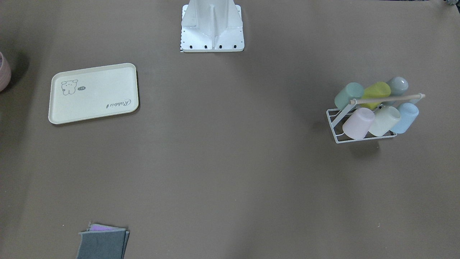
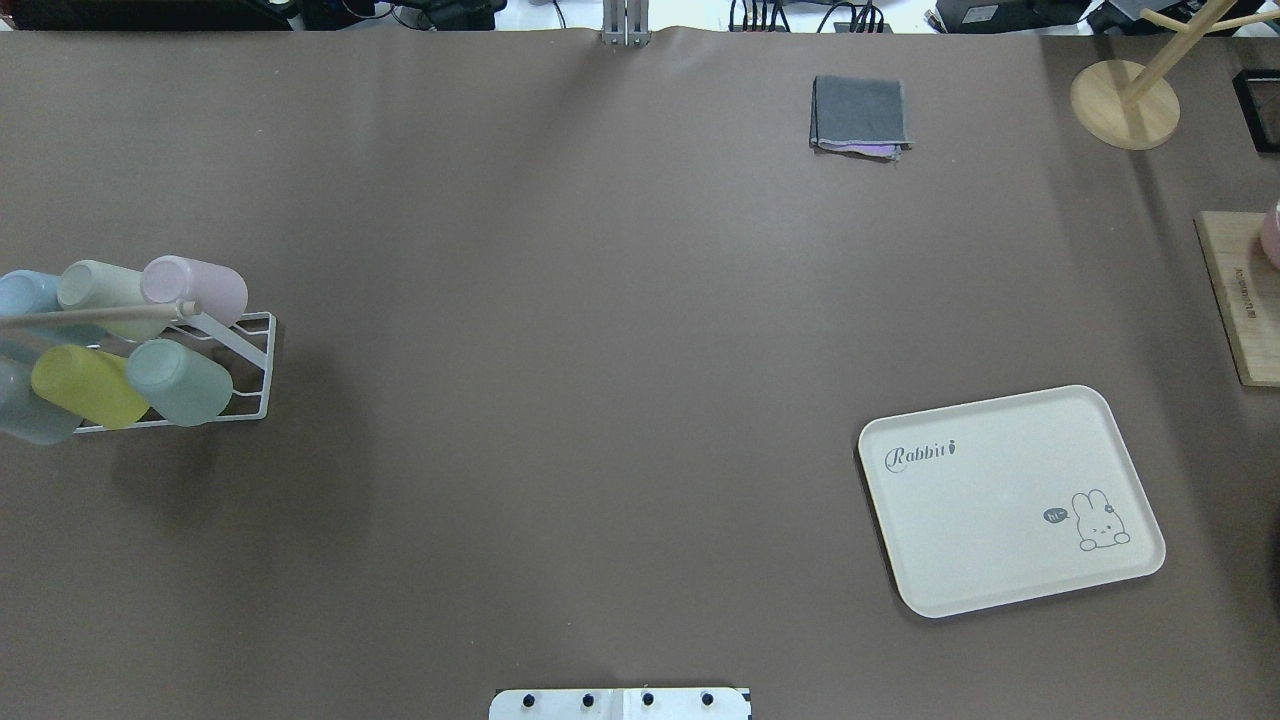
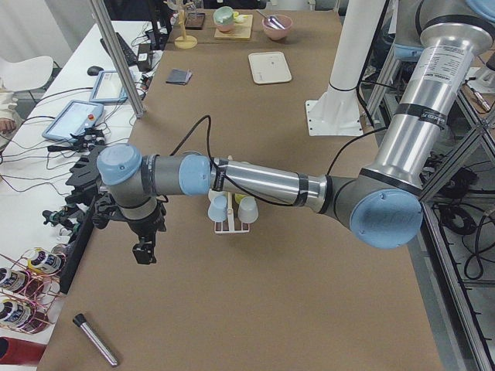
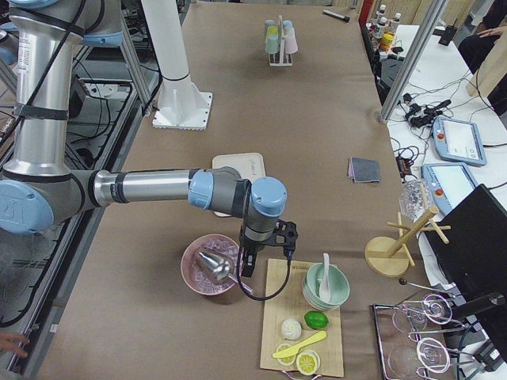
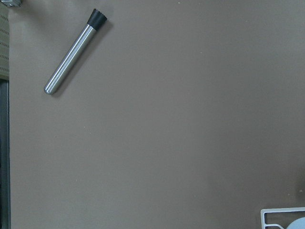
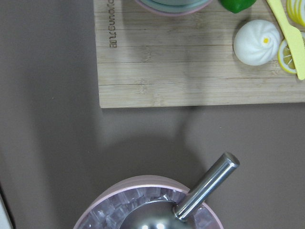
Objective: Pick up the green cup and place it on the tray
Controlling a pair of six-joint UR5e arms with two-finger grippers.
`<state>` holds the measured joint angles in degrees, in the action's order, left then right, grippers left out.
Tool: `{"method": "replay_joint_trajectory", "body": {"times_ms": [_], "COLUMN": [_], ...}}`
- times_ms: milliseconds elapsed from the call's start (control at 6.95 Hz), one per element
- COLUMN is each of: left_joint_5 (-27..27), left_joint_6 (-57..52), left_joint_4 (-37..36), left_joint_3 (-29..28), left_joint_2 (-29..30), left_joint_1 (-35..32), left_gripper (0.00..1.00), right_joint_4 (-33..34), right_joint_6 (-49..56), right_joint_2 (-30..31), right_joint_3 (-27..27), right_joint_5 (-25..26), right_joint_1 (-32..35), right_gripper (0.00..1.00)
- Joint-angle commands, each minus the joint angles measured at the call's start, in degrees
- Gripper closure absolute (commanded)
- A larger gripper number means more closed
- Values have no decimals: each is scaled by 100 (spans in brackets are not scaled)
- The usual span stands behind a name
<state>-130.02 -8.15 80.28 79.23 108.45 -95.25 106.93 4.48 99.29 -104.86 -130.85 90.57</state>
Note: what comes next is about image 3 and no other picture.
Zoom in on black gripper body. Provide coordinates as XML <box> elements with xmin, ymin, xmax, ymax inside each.
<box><xmin>128</xmin><ymin>200</ymin><xmax>166</xmax><ymax>245</ymax></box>

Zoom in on white wire cup rack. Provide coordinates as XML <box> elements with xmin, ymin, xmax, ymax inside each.
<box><xmin>208</xmin><ymin>189</ymin><xmax>250</xmax><ymax>234</ymax></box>

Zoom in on dark brown tray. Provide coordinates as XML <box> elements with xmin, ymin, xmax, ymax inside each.
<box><xmin>185</xmin><ymin>13</ymin><xmax>206</xmax><ymax>30</ymax></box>

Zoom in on black computer mouse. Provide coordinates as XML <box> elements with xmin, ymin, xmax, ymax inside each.
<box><xmin>87</xmin><ymin>66</ymin><xmax>103</xmax><ymax>76</ymax></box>

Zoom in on red object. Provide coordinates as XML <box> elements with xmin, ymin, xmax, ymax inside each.
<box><xmin>1</xmin><ymin>337</ymin><xmax>46</xmax><ymax>366</ymax></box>

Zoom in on grey folded cloth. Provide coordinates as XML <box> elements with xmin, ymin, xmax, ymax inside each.
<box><xmin>166</xmin><ymin>69</ymin><xmax>193</xmax><ymax>85</ymax></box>

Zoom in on blue teach pendant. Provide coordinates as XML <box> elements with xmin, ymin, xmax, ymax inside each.
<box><xmin>42</xmin><ymin>100</ymin><xmax>104</xmax><ymax>141</ymax></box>

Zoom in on blue cup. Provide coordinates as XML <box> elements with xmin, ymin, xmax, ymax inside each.
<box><xmin>208</xmin><ymin>195</ymin><xmax>227</xmax><ymax>223</ymax></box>

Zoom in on wooden cutting board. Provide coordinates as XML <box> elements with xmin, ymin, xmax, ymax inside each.
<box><xmin>213</xmin><ymin>15</ymin><xmax>253</xmax><ymax>41</ymax></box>

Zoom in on black tool holder rack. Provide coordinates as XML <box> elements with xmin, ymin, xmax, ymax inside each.
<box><xmin>59</xmin><ymin>145</ymin><xmax>106</xmax><ymax>294</ymax></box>

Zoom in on aluminium frame post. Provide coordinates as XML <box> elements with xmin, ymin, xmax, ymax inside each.
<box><xmin>89</xmin><ymin>0</ymin><xmax>145</xmax><ymax>119</ymax></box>

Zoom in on pink bowl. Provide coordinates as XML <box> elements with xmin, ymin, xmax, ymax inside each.
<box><xmin>261</xmin><ymin>15</ymin><xmax>293</xmax><ymax>40</ymax></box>

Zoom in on green bowl stack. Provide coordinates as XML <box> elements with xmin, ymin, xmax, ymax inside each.
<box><xmin>213</xmin><ymin>6</ymin><xmax>234</xmax><ymax>32</ymax></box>

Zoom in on yellow cup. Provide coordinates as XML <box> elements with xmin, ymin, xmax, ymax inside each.
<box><xmin>234</xmin><ymin>193</ymin><xmax>246</xmax><ymax>204</ymax></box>

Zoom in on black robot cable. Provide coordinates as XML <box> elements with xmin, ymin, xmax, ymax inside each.
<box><xmin>169</xmin><ymin>114</ymin><xmax>310</xmax><ymax>208</ymax></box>

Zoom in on cream rabbit tray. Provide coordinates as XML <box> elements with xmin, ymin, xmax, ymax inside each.
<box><xmin>248</xmin><ymin>51</ymin><xmax>292</xmax><ymax>85</ymax></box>

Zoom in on copper wire spool basket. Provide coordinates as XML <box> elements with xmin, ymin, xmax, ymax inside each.
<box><xmin>1</xmin><ymin>247</ymin><xmax>67</xmax><ymax>335</ymax></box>

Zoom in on wooden stand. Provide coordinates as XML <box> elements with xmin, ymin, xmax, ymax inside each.
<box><xmin>165</xmin><ymin>0</ymin><xmax>197</xmax><ymax>49</ymax></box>

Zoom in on black keyboard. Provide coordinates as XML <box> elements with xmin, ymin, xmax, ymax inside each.
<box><xmin>115</xmin><ymin>32</ymin><xmax>138</xmax><ymax>67</ymax></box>

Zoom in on grey cup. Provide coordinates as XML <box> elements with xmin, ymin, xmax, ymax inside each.
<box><xmin>237</xmin><ymin>196</ymin><xmax>259</xmax><ymax>224</ymax></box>

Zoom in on metal tube black cap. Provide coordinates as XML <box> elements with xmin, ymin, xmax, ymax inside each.
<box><xmin>73</xmin><ymin>313</ymin><xmax>119</xmax><ymax>367</ymax></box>

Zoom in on white chair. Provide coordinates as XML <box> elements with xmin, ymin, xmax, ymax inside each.
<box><xmin>1</xmin><ymin>56</ymin><xmax>53</xmax><ymax>92</ymax></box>

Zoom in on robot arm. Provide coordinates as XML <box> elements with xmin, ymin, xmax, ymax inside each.
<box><xmin>96</xmin><ymin>1</ymin><xmax>494</xmax><ymax>264</ymax></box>

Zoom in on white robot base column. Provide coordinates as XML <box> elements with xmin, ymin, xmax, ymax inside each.
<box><xmin>306</xmin><ymin>0</ymin><xmax>388</xmax><ymax>136</ymax></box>

